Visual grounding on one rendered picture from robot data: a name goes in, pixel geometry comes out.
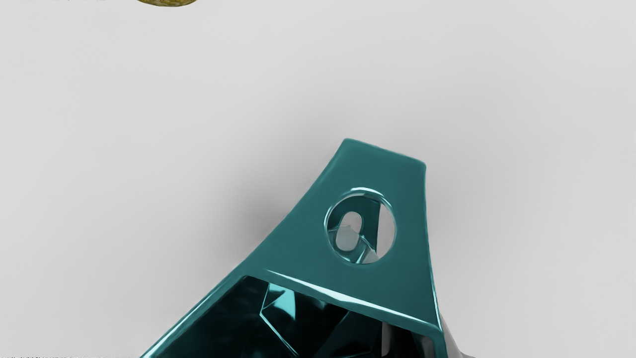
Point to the teal faceted mug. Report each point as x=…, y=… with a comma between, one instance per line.
x=308, y=248

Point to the yellow-green round fruit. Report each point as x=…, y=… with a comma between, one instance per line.
x=167, y=2

